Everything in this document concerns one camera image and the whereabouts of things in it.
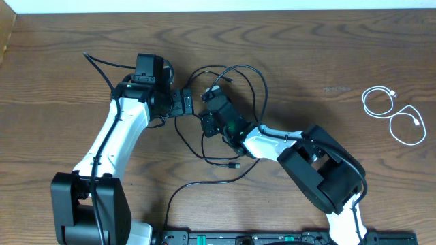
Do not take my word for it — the white USB cable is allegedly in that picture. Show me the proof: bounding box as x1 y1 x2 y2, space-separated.
361 86 427 146

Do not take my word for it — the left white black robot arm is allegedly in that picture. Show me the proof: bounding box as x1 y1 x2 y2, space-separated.
50 82 193 244

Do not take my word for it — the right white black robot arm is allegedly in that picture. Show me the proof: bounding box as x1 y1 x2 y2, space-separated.
199 111 367 244

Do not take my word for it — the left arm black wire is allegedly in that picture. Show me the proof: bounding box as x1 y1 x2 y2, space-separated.
82 52 137 245

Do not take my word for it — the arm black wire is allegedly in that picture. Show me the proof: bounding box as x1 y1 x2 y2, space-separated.
82 52 137 245
207 64 369 244

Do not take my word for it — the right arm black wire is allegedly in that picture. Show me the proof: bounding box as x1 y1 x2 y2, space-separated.
207 64 369 244

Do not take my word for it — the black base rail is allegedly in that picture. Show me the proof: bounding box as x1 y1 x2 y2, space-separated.
151 231 418 245

